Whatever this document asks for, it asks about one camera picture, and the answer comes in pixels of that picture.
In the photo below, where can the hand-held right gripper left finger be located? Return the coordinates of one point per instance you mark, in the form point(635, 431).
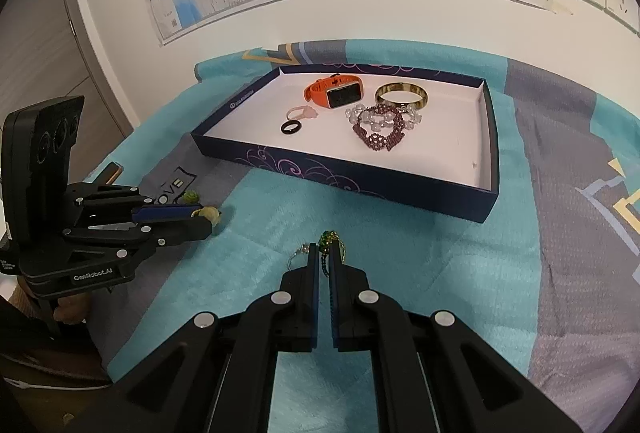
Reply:
point(314, 293)

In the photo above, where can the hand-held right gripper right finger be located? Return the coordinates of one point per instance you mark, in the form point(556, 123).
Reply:
point(335, 298)

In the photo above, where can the black smartphone with gold edge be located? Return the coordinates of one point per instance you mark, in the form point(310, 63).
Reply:
point(114, 171)

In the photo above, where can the dark blue cardboard box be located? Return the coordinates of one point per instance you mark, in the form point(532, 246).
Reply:
point(440, 148)

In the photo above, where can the teal grey printed blanket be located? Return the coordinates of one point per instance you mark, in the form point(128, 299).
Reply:
point(575, 213)

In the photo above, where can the gold bangle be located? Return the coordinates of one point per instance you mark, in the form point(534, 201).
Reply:
point(400, 88)

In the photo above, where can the grey cabinet door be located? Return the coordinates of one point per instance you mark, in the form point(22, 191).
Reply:
point(45, 38)

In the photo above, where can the orange smartwatch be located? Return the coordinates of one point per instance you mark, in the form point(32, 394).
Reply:
point(342, 95)

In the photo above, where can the person's left hand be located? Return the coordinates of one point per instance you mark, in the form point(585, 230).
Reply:
point(70, 313)

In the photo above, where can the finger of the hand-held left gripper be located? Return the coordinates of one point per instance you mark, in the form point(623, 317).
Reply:
point(170, 232)
point(160, 212)

